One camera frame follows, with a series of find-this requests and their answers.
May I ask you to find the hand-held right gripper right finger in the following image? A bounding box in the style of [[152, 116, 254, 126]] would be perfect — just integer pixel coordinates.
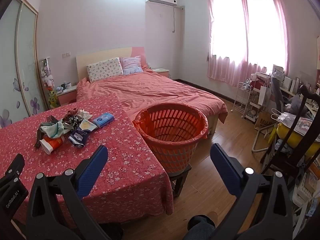
[[210, 143, 294, 240]]

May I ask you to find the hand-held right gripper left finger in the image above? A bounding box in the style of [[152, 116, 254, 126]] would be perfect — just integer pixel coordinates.
[[25, 144, 123, 240]]

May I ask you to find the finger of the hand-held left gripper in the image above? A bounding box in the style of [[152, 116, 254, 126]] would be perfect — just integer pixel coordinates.
[[0, 153, 25, 189]]

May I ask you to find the grey cloth strip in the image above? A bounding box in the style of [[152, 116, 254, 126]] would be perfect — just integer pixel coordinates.
[[34, 122, 50, 148]]

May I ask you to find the dark blue packet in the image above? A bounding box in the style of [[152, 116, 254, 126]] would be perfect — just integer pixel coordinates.
[[68, 127, 90, 148]]

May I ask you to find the orange white tube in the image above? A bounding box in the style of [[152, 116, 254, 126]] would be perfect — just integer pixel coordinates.
[[40, 136, 64, 155]]

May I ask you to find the yellow white wrapper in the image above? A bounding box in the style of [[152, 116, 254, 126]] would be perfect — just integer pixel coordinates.
[[76, 119, 98, 133]]

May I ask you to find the white green sock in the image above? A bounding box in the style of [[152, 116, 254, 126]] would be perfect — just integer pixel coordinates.
[[40, 121, 67, 138]]

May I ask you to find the blue tissue packet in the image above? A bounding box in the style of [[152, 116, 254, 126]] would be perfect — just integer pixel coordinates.
[[92, 112, 115, 128]]

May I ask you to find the dark floral cloth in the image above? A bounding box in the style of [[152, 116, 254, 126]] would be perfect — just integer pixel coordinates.
[[64, 115, 82, 128]]

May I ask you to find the orange plastic basket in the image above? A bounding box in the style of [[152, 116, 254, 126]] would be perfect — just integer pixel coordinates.
[[132, 102, 209, 174]]

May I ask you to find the white tissue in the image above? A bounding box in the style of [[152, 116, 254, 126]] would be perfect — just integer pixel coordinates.
[[76, 109, 93, 119]]

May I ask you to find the red patterned cloth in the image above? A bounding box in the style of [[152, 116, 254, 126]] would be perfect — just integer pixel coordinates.
[[62, 108, 78, 120]]

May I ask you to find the red floral tablecloth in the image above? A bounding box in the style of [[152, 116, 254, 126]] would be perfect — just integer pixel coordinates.
[[0, 93, 174, 224]]

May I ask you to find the dark wooden stool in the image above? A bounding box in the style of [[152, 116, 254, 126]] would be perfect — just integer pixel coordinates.
[[167, 164, 193, 198]]

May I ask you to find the brown cardboard box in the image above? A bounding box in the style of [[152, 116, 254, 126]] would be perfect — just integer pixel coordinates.
[[255, 111, 275, 133]]

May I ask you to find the person's jeans leg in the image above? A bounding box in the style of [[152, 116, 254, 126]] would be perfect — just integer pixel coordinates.
[[184, 215, 217, 240]]

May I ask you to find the white shelf cart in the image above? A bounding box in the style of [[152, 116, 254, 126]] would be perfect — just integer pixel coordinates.
[[246, 72, 272, 124]]

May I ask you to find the yellow green plush toy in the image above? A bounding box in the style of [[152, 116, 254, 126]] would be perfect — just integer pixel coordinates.
[[48, 90, 59, 109]]

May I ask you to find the yellow plastic basin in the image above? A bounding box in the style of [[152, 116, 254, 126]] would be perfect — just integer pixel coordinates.
[[276, 122, 320, 157]]

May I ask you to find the pink white nightstand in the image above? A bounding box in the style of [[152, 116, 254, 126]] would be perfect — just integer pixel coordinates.
[[56, 85, 77, 107], [150, 67, 170, 78]]

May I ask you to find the white plastic crate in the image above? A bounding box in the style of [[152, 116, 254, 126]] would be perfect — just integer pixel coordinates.
[[292, 172, 320, 208]]

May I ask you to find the white paper bag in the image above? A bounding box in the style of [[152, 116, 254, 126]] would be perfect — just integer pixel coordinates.
[[257, 85, 272, 106]]

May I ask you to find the grey office chair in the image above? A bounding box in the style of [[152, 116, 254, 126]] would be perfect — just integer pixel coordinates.
[[271, 77, 286, 112]]

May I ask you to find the hanging plush toy rack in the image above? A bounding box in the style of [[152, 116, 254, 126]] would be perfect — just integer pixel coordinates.
[[40, 58, 56, 92]]

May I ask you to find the wardrobe with flower doors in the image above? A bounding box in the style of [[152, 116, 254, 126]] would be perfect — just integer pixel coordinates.
[[0, 0, 49, 128]]

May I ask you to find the bed with salmon cover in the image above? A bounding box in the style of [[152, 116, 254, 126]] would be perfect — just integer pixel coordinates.
[[76, 46, 228, 137]]

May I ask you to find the cluttered white desk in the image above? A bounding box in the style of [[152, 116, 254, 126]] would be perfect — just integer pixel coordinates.
[[255, 64, 320, 118]]

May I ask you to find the dark wooden chair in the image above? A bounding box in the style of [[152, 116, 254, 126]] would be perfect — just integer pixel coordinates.
[[260, 85, 320, 188]]

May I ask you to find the pink curtain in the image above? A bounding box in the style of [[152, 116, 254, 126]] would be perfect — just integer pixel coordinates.
[[241, 0, 290, 85], [205, 0, 250, 87]]

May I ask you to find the white floral pillow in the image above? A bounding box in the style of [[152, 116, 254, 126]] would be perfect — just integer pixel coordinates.
[[86, 57, 124, 83]]

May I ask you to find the pink striped pillow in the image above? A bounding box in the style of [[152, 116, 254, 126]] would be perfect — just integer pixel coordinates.
[[120, 56, 144, 75]]

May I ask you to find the white air conditioner pipe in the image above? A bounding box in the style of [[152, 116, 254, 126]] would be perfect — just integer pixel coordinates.
[[172, 5, 185, 33]]

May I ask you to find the white tube frame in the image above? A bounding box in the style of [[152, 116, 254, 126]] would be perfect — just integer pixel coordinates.
[[252, 127, 273, 153]]

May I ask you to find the white wire trolley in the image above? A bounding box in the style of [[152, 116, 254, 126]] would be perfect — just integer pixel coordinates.
[[232, 81, 252, 118]]

